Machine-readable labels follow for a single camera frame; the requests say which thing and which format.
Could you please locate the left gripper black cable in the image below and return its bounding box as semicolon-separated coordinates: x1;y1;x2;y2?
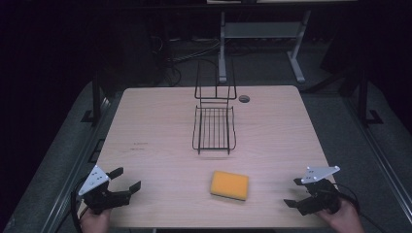
70;177;90;233

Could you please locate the person's left hand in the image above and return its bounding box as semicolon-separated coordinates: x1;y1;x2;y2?
80;208;113;233

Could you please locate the black wire rack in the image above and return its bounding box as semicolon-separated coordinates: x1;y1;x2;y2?
191;57;238;155

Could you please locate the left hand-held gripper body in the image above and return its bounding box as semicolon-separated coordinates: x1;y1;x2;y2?
78;165;132;215

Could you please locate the grey metal desk frame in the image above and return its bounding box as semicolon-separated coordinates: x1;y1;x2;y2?
218;9;313;84

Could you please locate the black metal stand post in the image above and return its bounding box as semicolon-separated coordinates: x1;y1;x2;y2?
356;64;384;128
81;73;103;126

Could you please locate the person's right hand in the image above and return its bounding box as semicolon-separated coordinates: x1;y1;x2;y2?
315;197;365;233

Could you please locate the yellow sponge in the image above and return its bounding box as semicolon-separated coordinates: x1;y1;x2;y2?
209;170;250;202

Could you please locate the bundle of floor cables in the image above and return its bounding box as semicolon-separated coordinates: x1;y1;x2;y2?
152;34;224;87

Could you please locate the aluminium frame rail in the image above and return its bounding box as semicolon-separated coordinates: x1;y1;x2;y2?
40;96;113;233
344;95;412;216

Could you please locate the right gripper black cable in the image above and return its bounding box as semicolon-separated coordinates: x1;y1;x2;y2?
332;183;390;233

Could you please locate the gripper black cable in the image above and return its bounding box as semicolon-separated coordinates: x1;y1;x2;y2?
332;183;390;233
70;177;90;233

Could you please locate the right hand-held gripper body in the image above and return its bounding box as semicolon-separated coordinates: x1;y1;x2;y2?
297;165;341;216

